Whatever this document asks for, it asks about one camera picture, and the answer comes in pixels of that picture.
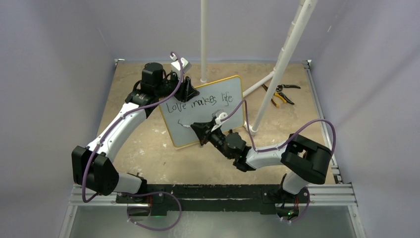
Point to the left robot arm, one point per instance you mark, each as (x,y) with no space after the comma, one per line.
(92,165)

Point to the yellow-handled pliers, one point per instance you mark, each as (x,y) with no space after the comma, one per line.
(283,98)

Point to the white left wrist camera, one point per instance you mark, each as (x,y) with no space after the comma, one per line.
(176,66)

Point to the right metal corner bracket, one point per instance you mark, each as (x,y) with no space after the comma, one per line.
(306,63)

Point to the yellow-framed whiteboard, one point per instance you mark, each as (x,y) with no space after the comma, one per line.
(224,94)

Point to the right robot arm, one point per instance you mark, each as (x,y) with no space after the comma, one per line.
(307,160)

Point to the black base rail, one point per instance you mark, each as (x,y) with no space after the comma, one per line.
(266,199)

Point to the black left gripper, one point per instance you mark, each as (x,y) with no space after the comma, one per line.
(186,90)

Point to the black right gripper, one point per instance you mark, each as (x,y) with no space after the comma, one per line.
(203,130)

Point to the white PVC pipe frame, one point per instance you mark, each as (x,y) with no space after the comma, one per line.
(254,30)

